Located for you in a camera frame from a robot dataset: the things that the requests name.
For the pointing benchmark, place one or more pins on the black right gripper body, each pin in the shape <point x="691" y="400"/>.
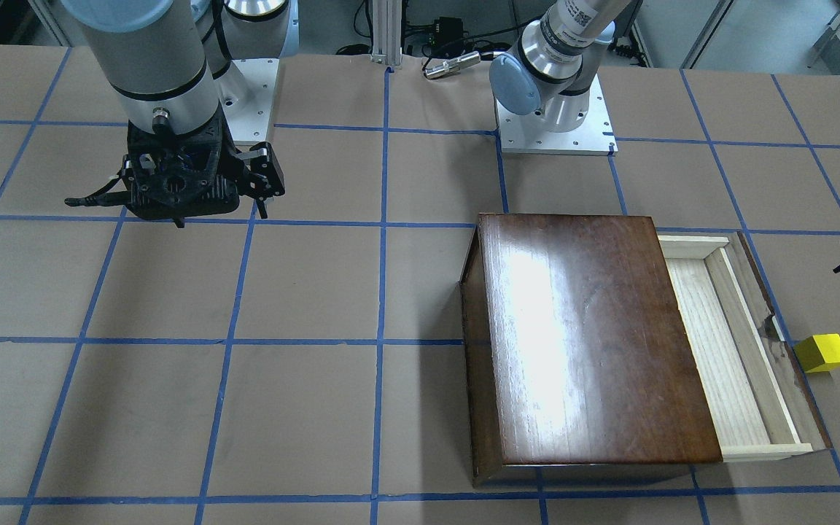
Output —
<point x="260" y="173"/>

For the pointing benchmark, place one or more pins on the black power adapter box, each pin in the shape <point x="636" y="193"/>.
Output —
<point x="444" y="30"/>

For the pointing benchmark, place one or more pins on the silver cylindrical connector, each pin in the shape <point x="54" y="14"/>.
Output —
<point x="452" y="66"/>

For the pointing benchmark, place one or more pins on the aluminium frame post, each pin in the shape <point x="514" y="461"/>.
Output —
<point x="387" y="31"/>

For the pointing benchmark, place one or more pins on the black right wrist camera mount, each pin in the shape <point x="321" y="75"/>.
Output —
<point x="164" y="176"/>

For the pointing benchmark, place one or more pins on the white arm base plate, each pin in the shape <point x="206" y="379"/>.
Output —
<point x="248" y="93"/>
<point x="569" y="125"/>

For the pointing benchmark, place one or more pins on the light wood drawer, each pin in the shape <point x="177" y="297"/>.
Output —
<point x="758" y="397"/>

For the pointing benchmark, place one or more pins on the dark wooden drawer cabinet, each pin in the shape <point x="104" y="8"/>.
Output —
<point x="577" y="357"/>

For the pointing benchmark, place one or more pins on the yellow block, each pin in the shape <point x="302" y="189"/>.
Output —
<point x="819" y="353"/>

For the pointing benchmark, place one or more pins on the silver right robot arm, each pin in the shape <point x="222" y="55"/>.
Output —
<point x="197" y="124"/>

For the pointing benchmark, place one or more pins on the white drawer handle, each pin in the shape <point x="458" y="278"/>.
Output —
<point x="781" y="329"/>

